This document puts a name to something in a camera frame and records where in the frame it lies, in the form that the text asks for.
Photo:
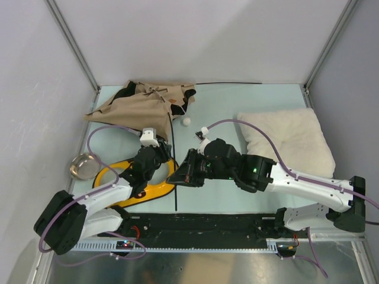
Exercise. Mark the black tent pole back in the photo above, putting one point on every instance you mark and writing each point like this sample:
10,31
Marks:
238,83

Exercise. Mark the black tent pole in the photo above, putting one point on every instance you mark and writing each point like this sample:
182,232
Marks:
173,157
238,83

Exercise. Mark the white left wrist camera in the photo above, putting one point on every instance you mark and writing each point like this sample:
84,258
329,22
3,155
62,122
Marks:
148,138

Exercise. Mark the aluminium frame post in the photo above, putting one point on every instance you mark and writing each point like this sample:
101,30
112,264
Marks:
72,43
332,39

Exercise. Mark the left aluminium frame post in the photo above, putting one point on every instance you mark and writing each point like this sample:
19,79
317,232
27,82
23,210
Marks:
72,43

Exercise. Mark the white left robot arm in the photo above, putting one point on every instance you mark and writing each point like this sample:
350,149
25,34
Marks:
67,219

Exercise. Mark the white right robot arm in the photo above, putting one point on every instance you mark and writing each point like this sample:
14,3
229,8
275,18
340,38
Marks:
335,202

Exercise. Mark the white pompom toy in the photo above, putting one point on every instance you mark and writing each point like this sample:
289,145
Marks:
186,121

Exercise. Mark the beige fabric pet tent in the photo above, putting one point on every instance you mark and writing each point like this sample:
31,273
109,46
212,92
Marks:
140,105

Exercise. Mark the cream fluffy cushion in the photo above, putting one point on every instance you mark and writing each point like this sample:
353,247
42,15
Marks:
298,138

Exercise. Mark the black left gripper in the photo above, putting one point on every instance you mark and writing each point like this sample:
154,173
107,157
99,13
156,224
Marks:
164,149

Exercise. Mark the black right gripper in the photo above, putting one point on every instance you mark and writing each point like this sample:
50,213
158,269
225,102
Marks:
186,174

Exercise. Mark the steel pet bowl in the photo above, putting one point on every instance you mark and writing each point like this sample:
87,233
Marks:
84,166

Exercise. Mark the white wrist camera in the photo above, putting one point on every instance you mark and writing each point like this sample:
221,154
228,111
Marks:
204,141
148,138

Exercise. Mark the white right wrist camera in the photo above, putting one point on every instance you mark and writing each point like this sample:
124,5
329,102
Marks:
204,141

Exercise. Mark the right aluminium frame post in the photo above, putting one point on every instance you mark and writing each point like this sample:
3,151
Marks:
332,39

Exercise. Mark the black tent pole front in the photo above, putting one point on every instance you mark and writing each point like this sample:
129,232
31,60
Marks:
173,157

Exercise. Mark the small circuit board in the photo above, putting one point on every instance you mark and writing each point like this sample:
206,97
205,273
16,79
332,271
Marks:
124,244

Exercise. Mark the yellow double bowl holder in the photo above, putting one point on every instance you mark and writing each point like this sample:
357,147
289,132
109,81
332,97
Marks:
149,193

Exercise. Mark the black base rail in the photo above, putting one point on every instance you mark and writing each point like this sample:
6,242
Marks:
201,231

